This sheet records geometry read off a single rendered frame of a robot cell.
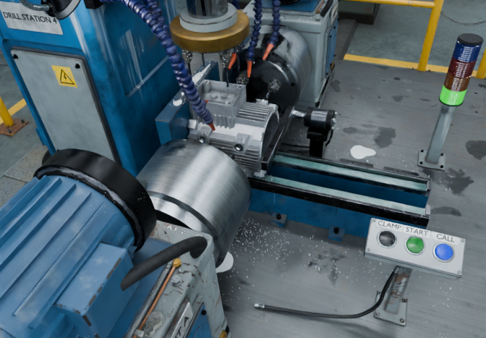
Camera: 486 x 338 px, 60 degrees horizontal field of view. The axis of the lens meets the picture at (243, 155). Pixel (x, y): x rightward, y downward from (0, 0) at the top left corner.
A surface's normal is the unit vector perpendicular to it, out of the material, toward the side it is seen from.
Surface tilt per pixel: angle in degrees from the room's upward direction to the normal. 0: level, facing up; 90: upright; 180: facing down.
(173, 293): 0
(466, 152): 0
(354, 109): 0
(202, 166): 21
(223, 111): 90
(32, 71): 90
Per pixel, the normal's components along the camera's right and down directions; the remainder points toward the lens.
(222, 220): 0.83, -0.14
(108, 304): 0.94, 0.19
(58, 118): -0.34, 0.63
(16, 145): -0.06, -0.75
